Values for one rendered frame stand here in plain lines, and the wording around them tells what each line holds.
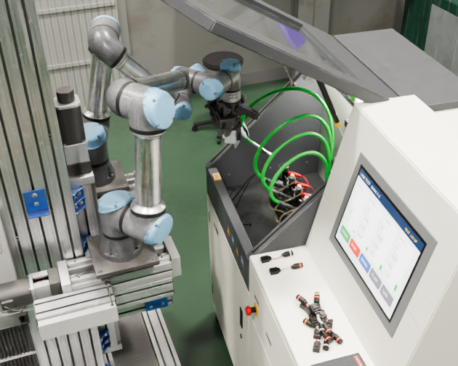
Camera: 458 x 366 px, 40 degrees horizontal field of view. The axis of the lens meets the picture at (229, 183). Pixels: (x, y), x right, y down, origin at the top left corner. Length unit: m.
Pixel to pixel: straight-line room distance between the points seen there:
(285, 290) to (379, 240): 0.43
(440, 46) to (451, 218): 4.06
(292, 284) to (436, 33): 3.80
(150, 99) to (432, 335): 1.02
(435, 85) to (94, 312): 1.45
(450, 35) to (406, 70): 3.05
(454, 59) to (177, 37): 2.28
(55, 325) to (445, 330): 1.23
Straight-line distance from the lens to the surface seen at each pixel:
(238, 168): 2.91
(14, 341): 2.80
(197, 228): 4.05
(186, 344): 3.35
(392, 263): 1.89
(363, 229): 2.02
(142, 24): 5.34
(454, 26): 5.50
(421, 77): 2.48
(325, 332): 2.03
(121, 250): 2.23
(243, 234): 2.47
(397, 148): 1.90
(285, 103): 2.81
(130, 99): 1.92
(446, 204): 1.71
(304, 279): 2.24
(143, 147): 1.96
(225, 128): 2.41
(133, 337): 3.13
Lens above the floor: 2.50
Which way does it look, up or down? 34 degrees down
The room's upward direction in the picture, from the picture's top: 1 degrees counter-clockwise
